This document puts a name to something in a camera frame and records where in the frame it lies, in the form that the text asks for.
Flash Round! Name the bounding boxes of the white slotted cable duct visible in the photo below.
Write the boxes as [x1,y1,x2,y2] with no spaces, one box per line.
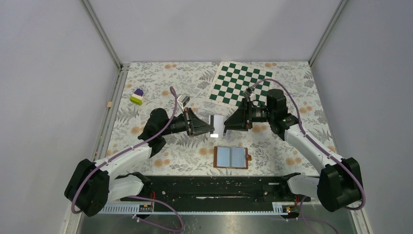
[98,201,299,215]

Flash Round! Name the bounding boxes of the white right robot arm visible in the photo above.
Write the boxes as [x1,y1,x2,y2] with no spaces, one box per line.
[224,89,366,212]

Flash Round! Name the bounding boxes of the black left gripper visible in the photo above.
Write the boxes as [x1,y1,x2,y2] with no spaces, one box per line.
[160,107,215,137]

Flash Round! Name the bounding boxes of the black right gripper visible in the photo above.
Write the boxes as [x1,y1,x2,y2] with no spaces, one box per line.
[224,98,274,132]

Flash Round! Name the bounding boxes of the floral patterned table mat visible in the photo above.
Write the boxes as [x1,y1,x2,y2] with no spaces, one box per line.
[102,61,335,176]

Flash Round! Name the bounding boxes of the green white checkerboard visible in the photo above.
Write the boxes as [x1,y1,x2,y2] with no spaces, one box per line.
[207,61,273,108]

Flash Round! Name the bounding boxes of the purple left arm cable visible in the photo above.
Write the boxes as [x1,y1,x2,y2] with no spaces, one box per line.
[71,86,185,233]

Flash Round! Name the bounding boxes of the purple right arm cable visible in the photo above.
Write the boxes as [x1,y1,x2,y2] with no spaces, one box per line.
[250,78,367,233]

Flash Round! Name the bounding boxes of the clear plastic card box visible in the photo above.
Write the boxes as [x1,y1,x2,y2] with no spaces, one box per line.
[197,109,231,140]

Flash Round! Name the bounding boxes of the brown leather card holder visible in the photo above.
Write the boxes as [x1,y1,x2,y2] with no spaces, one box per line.
[213,146,252,170]

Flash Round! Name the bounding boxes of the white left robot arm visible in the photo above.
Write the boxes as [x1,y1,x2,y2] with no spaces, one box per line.
[64,108,214,217]

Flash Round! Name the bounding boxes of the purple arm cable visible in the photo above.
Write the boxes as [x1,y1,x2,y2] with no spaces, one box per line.
[250,78,367,233]
[71,86,185,233]

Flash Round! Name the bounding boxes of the purple white green block stack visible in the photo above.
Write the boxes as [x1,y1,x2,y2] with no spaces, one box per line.
[130,88,144,105]

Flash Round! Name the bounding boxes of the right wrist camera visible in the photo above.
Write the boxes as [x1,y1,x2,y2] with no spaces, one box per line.
[243,87,256,101]

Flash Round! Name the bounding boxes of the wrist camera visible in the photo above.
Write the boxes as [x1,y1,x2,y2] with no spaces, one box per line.
[177,94,190,111]
[243,87,256,101]

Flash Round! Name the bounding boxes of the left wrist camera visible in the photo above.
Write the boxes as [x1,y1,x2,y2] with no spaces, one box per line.
[177,94,190,111]

